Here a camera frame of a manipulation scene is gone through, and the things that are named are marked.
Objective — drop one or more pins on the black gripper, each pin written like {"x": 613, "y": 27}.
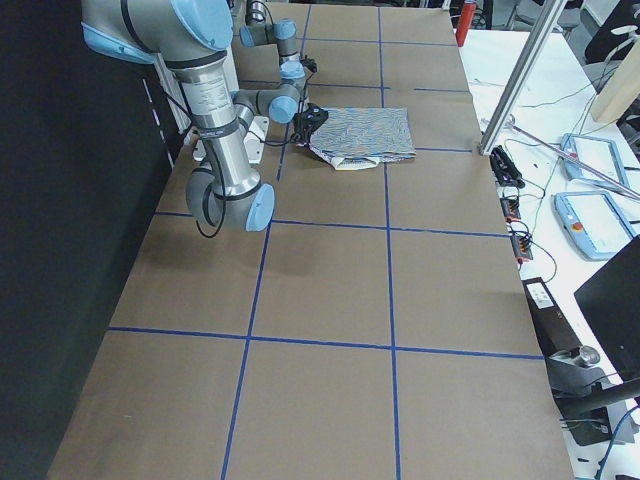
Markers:
{"x": 302, "y": 131}

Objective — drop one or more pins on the blue white striped polo shirt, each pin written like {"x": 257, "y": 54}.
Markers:
{"x": 362, "y": 138}

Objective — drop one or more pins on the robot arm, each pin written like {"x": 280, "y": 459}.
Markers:
{"x": 193, "y": 38}
{"x": 261, "y": 29}

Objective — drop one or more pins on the red bottle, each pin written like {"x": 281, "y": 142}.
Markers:
{"x": 466, "y": 17}

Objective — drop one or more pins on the upper teach pendant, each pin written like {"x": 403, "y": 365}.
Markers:
{"x": 598, "y": 153}

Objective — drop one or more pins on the teach pendant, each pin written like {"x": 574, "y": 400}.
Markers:
{"x": 598, "y": 153}
{"x": 594, "y": 222}

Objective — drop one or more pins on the lower teach pendant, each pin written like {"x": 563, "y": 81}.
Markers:
{"x": 594, "y": 222}

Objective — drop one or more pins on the black box with label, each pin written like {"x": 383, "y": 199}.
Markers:
{"x": 553, "y": 331}

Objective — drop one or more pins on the black monitor corner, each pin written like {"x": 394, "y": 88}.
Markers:
{"x": 609, "y": 302}

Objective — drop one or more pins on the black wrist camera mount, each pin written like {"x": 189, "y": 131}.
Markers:
{"x": 310, "y": 64}

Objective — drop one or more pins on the aluminium frame post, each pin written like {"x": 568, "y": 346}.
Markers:
{"x": 532, "y": 49}

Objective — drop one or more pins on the black camera stand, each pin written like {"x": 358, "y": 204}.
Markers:
{"x": 591, "y": 405}

